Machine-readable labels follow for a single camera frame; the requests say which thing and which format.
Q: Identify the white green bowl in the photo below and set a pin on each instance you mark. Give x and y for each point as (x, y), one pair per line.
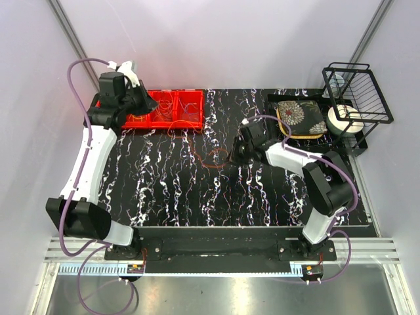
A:
(344, 120)

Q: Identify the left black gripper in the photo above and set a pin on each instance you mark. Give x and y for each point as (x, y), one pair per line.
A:
(148, 102)

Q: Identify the black tray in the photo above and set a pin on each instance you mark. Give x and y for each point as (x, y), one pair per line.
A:
(352, 145)

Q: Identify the glass cup in rack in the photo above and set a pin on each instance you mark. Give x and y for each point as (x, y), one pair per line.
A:
(336, 83)

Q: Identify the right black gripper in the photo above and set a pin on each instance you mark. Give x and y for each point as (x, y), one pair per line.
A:
(233, 155)

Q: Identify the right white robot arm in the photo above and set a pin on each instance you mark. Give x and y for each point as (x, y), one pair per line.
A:
(329, 184)

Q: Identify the red storage bin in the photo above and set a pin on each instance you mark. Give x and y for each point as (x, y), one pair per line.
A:
(165, 115)
(138, 122)
(189, 109)

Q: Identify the black wire dish rack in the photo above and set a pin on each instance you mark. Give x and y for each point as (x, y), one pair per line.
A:
(361, 91)

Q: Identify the floral square plate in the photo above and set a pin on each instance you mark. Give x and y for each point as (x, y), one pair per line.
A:
(304, 117)

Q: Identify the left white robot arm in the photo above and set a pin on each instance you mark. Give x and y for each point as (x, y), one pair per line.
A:
(76, 212)

